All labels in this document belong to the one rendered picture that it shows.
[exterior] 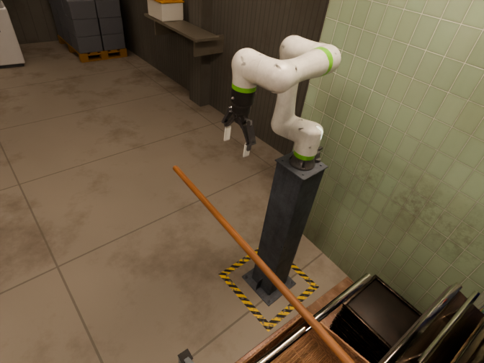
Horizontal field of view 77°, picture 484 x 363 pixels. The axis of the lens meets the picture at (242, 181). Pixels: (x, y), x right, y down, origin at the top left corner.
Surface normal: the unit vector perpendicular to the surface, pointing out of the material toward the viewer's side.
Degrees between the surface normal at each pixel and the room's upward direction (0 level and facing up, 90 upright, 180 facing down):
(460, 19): 90
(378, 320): 0
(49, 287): 0
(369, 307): 0
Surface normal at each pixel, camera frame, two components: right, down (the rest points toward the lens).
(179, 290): 0.10, -0.76
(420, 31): -0.80, 0.32
